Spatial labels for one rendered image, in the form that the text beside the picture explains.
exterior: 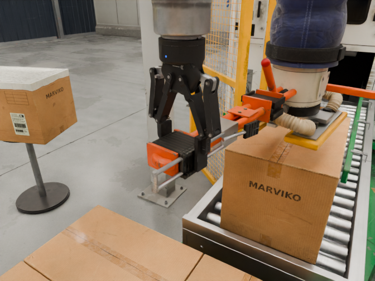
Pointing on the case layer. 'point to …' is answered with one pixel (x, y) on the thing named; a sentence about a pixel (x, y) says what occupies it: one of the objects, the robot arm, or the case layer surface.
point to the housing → (231, 127)
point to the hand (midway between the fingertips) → (182, 148)
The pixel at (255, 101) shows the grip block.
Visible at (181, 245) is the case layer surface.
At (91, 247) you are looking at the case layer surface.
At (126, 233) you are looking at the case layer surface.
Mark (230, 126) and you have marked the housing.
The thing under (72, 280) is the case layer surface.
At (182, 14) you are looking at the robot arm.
